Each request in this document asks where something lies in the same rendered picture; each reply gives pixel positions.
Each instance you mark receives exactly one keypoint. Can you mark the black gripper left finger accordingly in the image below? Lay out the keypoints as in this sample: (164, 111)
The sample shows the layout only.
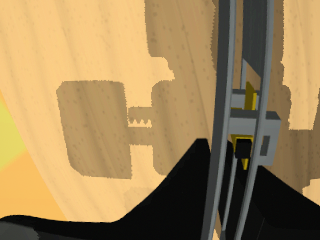
(173, 211)

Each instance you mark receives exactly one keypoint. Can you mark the light wooden board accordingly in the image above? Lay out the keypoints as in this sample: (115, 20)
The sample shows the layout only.
(108, 95)

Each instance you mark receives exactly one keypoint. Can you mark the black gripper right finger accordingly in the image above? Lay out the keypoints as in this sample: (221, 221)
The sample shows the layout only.
(276, 211)

